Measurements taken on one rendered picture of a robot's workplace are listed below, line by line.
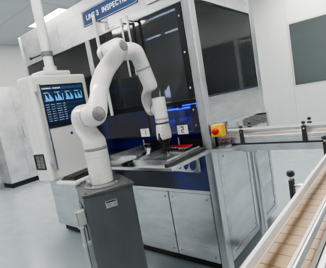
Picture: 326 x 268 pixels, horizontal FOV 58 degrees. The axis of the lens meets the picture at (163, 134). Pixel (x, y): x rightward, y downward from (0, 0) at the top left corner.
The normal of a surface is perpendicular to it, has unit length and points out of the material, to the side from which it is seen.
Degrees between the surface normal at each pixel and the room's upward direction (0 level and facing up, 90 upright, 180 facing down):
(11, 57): 90
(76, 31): 90
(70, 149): 90
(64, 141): 90
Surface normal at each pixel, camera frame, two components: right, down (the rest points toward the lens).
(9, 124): 0.77, -0.06
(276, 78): -0.61, 0.20
